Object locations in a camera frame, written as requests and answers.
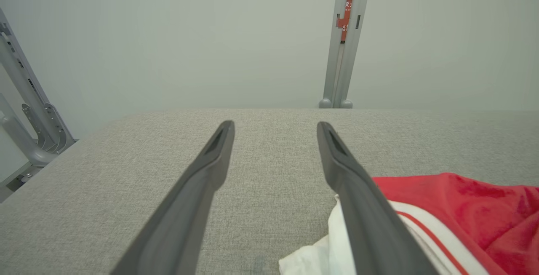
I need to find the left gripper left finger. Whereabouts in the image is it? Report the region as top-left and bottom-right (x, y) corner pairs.
(110, 120), (235, 275)

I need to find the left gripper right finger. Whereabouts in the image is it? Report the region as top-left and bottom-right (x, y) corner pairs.
(317, 121), (438, 275)

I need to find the red garment white striped trim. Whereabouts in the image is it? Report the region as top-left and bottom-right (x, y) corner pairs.
(279, 173), (539, 275)

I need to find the red sign behind posts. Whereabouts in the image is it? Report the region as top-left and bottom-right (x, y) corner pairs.
(337, 0), (353, 42)

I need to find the grey metal partition post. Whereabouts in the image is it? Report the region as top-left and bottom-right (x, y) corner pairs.
(337, 0), (373, 109)
(319, 0), (351, 109)

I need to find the grey metal side frame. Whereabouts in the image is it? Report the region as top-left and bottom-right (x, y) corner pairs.
(0, 8), (77, 191)

